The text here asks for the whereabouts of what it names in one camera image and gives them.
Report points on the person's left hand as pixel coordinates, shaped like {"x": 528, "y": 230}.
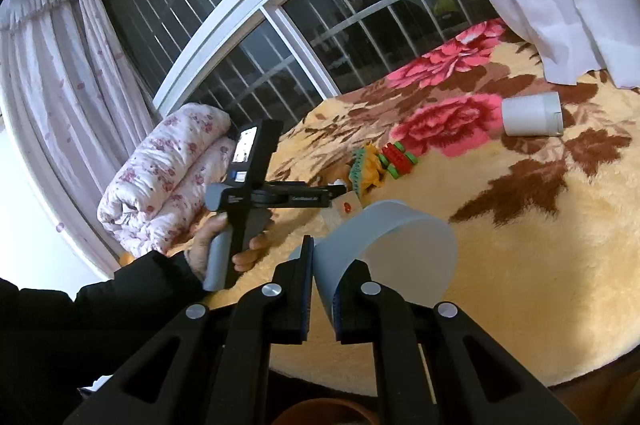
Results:
{"x": 198, "y": 254}

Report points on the small beige box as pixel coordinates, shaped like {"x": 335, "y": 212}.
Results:
{"x": 342, "y": 207}

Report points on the left pink curtain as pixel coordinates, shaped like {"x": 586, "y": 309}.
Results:
{"x": 73, "y": 103}

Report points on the black left sleeve forearm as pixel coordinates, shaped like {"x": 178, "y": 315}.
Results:
{"x": 52, "y": 345}

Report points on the folded pink floral quilt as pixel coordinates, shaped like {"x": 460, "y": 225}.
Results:
{"x": 160, "y": 189}

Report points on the teal orange toy dinosaur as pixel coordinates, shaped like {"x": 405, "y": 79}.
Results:
{"x": 367, "y": 170}

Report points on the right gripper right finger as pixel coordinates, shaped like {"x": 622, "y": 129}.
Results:
{"x": 437, "y": 365}

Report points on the white cylindrical jar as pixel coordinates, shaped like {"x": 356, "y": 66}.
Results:
{"x": 538, "y": 115}

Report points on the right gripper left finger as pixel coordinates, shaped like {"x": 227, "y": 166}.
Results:
{"x": 210, "y": 366}

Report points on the translucent white plastic cup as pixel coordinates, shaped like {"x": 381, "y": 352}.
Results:
{"x": 413, "y": 253}

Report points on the red green toy car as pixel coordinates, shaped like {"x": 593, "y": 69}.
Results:
{"x": 396, "y": 159}

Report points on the orange plastic trash bin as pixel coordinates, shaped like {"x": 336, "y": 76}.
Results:
{"x": 327, "y": 411}

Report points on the yellow floral plush blanket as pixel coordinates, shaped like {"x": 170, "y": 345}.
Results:
{"x": 547, "y": 228}

